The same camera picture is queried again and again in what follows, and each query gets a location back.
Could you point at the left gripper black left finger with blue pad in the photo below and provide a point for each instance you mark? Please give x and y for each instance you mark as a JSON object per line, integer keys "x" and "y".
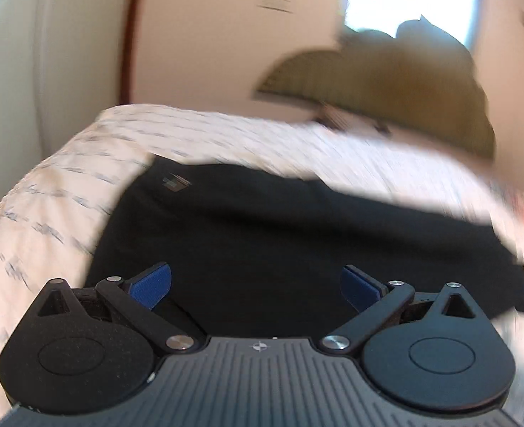
{"x": 134, "y": 299}

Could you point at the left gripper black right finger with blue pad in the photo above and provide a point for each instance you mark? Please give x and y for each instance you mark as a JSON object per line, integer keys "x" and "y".
{"x": 377, "y": 304}

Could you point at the black pants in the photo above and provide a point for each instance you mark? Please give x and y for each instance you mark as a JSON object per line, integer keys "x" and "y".
{"x": 255, "y": 255}

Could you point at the white bedsheet with script text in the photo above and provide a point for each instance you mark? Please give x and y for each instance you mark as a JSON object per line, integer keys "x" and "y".
{"x": 51, "y": 219}

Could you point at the olive striped upholstered headboard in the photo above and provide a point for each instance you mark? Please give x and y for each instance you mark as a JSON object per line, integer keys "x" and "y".
{"x": 421, "y": 78}

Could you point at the white wardrobe door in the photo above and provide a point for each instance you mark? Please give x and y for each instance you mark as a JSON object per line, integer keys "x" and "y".
{"x": 60, "y": 66}

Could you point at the white wall socket plate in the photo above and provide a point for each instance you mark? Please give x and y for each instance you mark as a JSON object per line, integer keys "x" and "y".
{"x": 276, "y": 5}

